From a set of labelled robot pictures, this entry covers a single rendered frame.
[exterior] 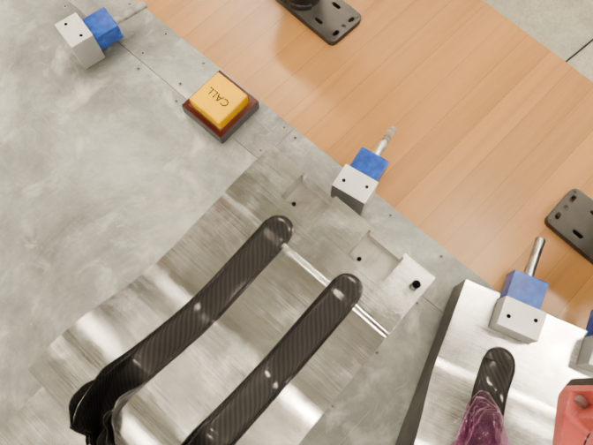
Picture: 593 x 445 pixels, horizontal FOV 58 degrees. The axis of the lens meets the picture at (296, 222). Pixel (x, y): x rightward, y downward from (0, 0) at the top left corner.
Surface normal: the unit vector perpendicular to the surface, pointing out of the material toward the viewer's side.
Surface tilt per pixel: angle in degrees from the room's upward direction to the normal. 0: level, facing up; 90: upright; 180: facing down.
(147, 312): 28
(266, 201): 0
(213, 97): 0
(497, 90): 0
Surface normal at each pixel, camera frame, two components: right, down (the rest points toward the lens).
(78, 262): 0.00, -0.30
